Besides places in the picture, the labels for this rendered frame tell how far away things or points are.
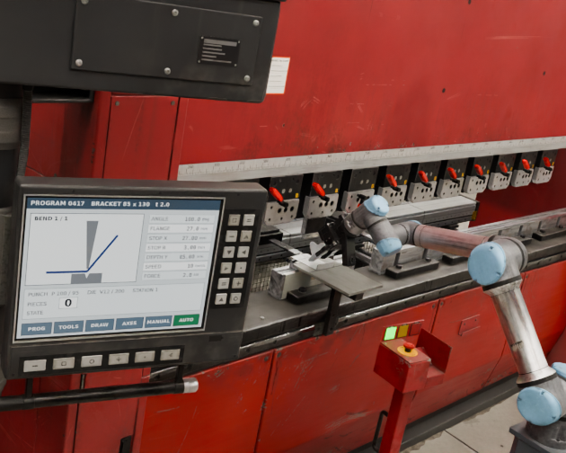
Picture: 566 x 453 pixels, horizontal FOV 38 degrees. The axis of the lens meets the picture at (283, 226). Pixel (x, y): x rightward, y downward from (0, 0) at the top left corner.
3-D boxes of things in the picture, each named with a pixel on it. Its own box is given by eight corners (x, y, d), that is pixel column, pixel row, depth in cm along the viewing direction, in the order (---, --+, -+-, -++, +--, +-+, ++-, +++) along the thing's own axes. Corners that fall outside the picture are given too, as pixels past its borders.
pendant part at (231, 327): (4, 382, 142) (20, 185, 131) (-6, 349, 152) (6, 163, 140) (240, 361, 164) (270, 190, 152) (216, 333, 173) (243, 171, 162)
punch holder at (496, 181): (490, 190, 363) (500, 155, 358) (474, 184, 368) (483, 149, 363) (508, 188, 373) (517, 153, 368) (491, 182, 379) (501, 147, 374)
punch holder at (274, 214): (263, 226, 264) (271, 177, 259) (245, 217, 269) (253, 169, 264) (295, 221, 274) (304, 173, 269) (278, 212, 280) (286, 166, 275)
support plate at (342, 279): (349, 297, 270) (349, 294, 269) (292, 266, 286) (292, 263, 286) (382, 288, 282) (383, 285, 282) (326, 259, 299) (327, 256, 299)
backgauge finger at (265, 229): (287, 261, 292) (289, 248, 290) (239, 235, 308) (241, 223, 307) (310, 256, 300) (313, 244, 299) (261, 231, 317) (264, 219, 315)
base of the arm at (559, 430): (584, 441, 251) (594, 413, 248) (558, 455, 241) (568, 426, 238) (542, 416, 261) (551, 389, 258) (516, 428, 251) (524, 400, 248)
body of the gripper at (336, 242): (330, 229, 288) (351, 212, 280) (340, 251, 286) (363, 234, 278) (315, 232, 283) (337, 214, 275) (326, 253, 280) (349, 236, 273)
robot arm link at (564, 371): (586, 411, 249) (599, 371, 245) (567, 424, 239) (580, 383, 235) (549, 392, 256) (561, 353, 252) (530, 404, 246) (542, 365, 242)
